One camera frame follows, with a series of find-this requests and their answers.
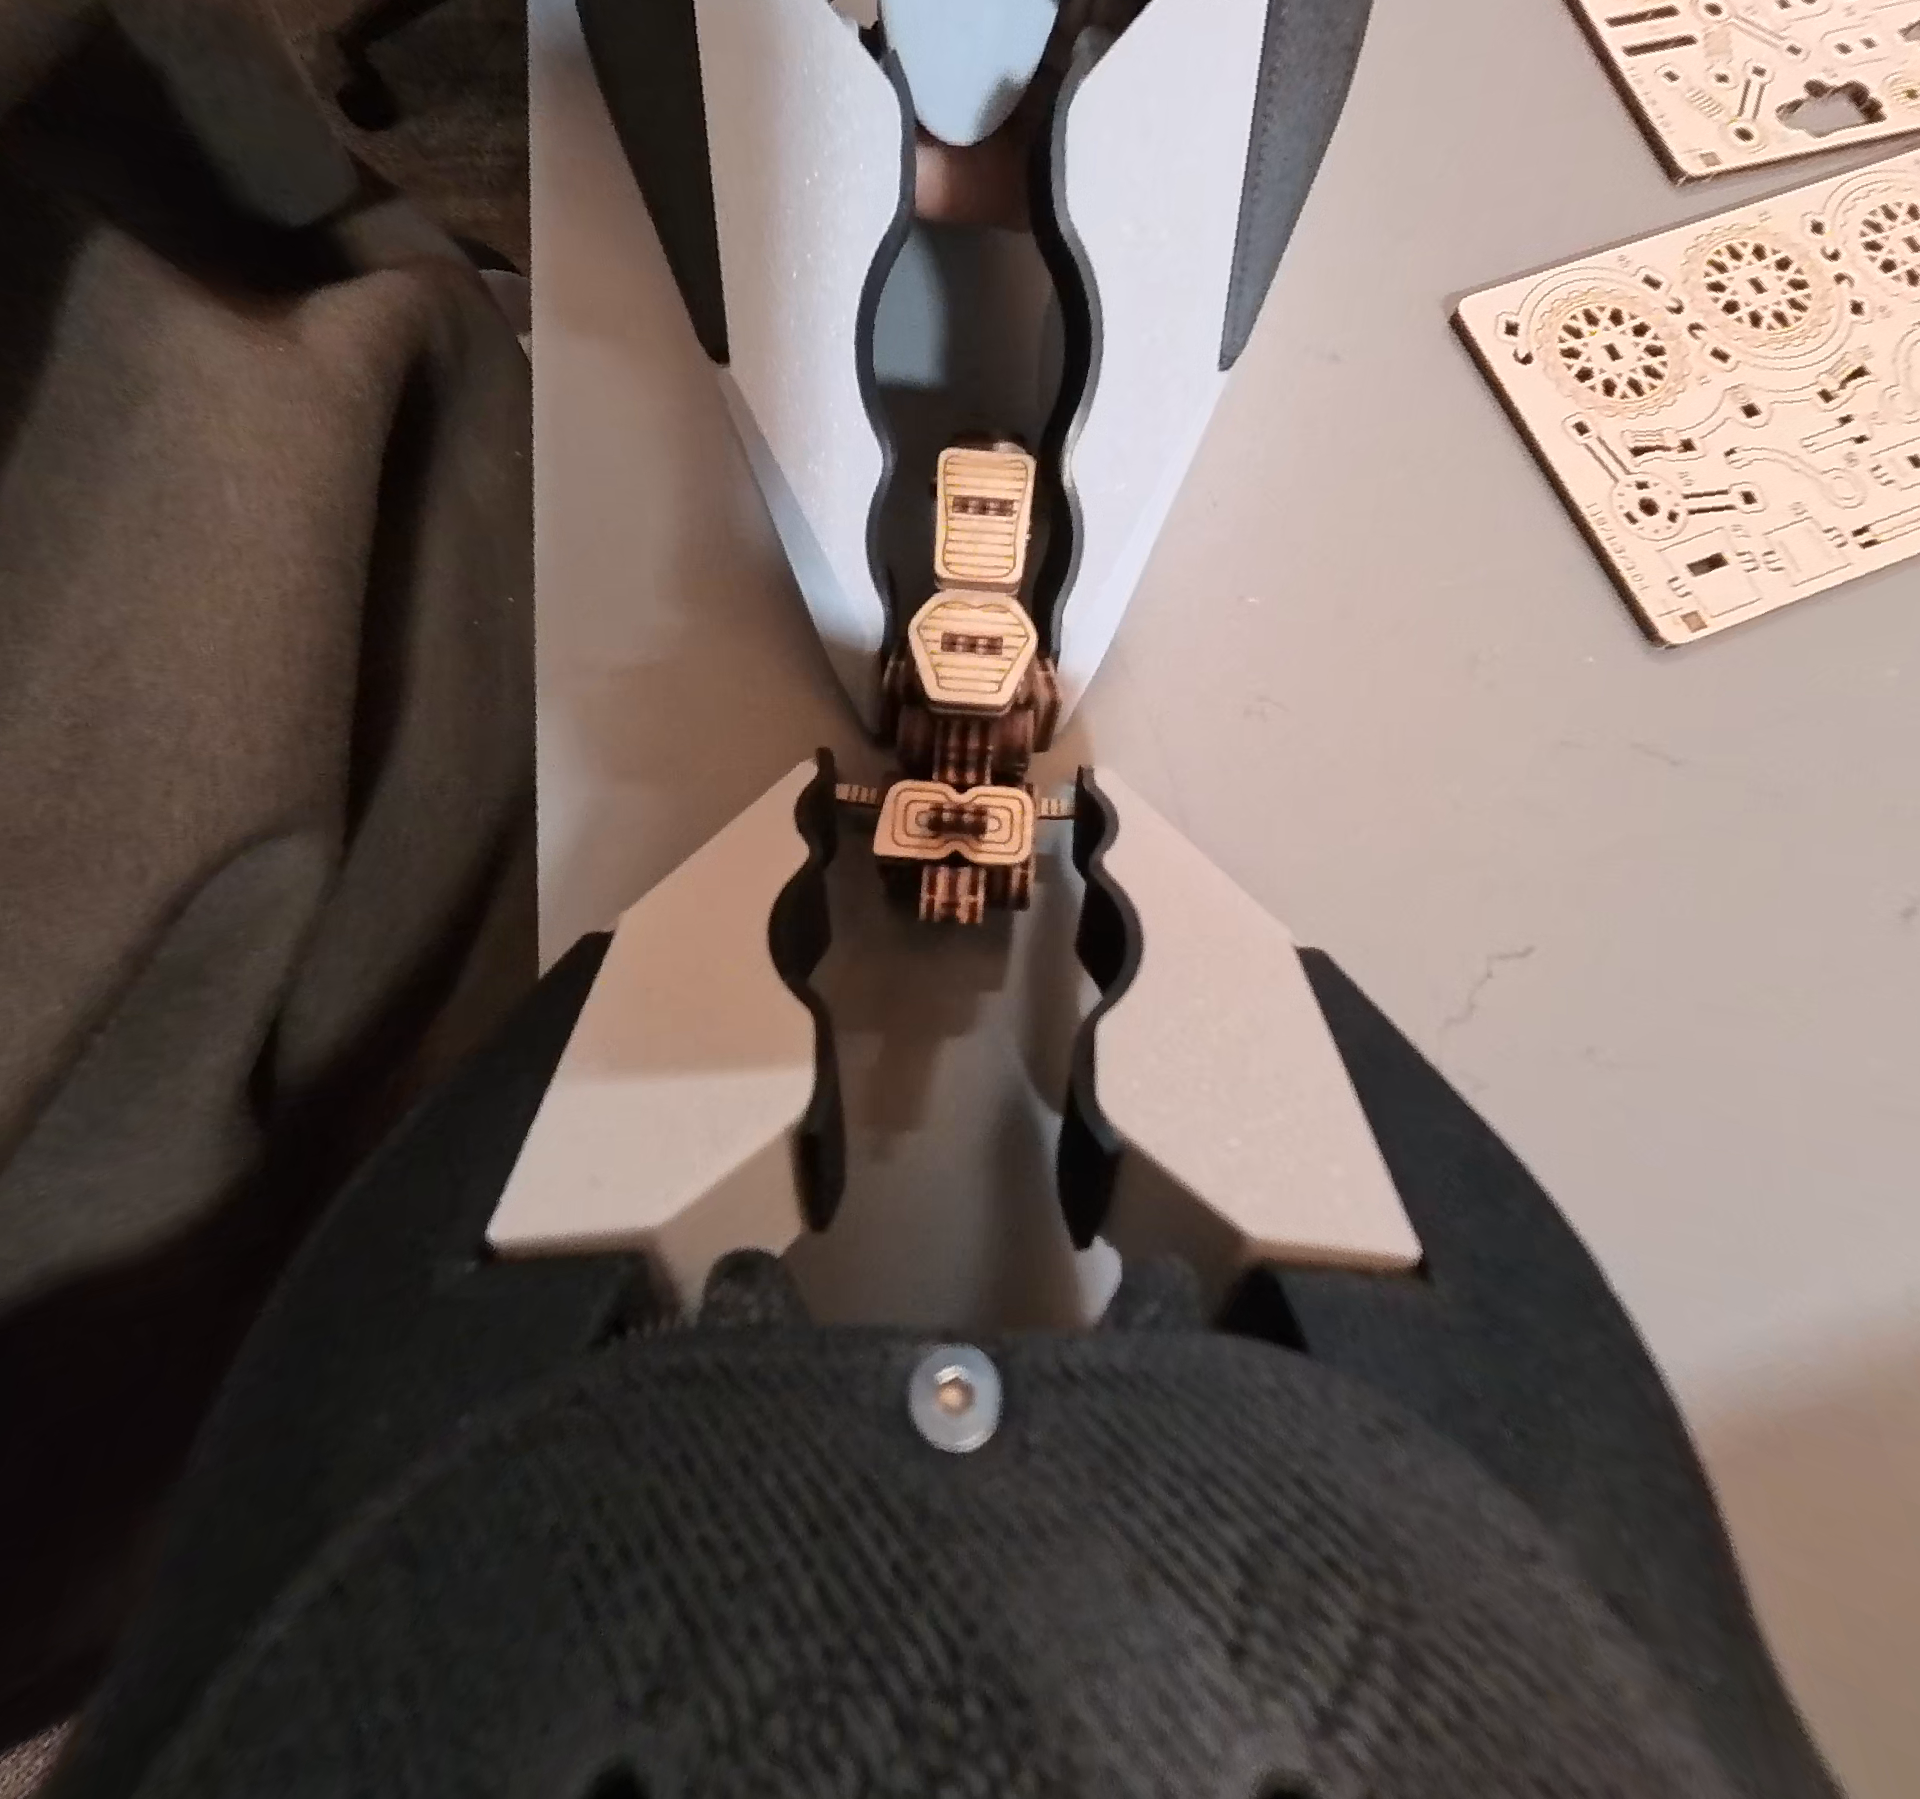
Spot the person's left hand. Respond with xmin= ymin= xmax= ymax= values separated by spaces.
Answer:
xmin=912 ymin=134 xmax=1049 ymax=233

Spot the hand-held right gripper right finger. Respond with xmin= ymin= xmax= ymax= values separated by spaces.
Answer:
xmin=1058 ymin=764 xmax=1429 ymax=1295

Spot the wooden puzzle model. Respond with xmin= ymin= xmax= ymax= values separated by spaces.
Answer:
xmin=839 ymin=440 xmax=1085 ymax=923

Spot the person's olive clothing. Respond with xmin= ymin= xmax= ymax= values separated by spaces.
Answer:
xmin=0 ymin=0 xmax=544 ymax=1604

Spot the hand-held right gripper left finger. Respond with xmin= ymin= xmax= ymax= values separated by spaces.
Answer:
xmin=483 ymin=752 xmax=843 ymax=1301

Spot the grey desk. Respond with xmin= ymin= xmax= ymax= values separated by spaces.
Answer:
xmin=524 ymin=0 xmax=1920 ymax=1799

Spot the wooden puzzle sheet notched corner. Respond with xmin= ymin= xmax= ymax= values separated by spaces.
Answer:
xmin=1446 ymin=148 xmax=1920 ymax=650

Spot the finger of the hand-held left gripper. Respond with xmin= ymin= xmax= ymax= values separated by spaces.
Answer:
xmin=693 ymin=0 xmax=919 ymax=747
xmin=1036 ymin=0 xmax=1279 ymax=753

